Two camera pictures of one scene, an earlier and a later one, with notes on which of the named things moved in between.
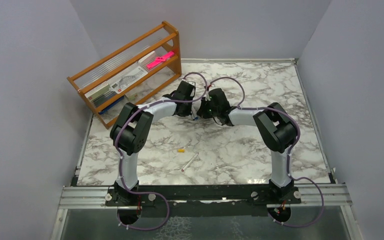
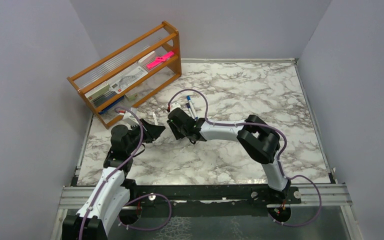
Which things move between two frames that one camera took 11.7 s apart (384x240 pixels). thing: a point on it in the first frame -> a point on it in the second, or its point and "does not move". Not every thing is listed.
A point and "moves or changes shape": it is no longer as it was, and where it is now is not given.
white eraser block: [147, 58] does not move
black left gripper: [187, 112] -> [151, 132]
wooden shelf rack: [130, 74] does not move
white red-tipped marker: [186, 166] moves or changes shape
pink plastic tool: [160, 59] does not move
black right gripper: [201, 112] -> [177, 135]
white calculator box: [117, 84] does not move
